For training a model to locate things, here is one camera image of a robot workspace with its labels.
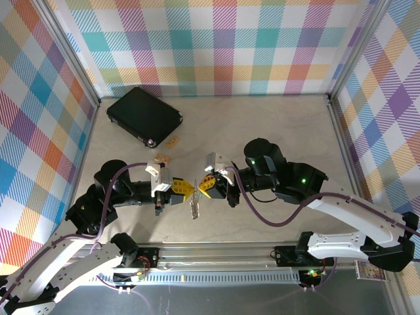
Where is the black hard case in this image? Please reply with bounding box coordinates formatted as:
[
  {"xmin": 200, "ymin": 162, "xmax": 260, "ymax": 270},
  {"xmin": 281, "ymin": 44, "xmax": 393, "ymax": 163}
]
[{"xmin": 106, "ymin": 86, "xmax": 184, "ymax": 150}]

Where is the small circuit board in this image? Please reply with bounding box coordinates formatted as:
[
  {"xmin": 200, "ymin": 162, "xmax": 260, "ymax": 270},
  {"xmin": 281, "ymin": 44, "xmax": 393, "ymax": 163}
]
[
  {"xmin": 113, "ymin": 270, "xmax": 147, "ymax": 284},
  {"xmin": 300, "ymin": 268, "xmax": 326, "ymax": 285}
]

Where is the colourful printed card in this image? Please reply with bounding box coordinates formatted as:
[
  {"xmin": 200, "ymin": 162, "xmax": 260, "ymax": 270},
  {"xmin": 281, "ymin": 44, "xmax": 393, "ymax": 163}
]
[{"xmin": 354, "ymin": 259, "xmax": 390, "ymax": 282}]

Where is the aluminium frame floor rail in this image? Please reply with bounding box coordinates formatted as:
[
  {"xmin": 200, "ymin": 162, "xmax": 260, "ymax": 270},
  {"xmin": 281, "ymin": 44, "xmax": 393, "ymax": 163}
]
[
  {"xmin": 49, "ymin": 103, "xmax": 101, "ymax": 243},
  {"xmin": 326, "ymin": 94, "xmax": 371, "ymax": 201}
]

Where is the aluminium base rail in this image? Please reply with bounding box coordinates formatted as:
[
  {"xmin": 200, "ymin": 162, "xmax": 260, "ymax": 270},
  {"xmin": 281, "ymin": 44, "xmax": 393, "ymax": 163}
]
[{"xmin": 154, "ymin": 242, "xmax": 280, "ymax": 270}]

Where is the white perforated cable duct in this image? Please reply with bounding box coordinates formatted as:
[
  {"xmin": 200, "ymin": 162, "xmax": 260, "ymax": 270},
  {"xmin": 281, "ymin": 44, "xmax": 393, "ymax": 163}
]
[{"xmin": 96, "ymin": 269, "xmax": 303, "ymax": 285}]

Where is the aluminium frame post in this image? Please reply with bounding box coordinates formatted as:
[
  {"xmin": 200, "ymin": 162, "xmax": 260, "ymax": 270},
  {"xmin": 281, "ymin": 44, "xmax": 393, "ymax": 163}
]
[
  {"xmin": 326, "ymin": 0, "xmax": 394, "ymax": 103},
  {"xmin": 32, "ymin": 0, "xmax": 101, "ymax": 109}
]

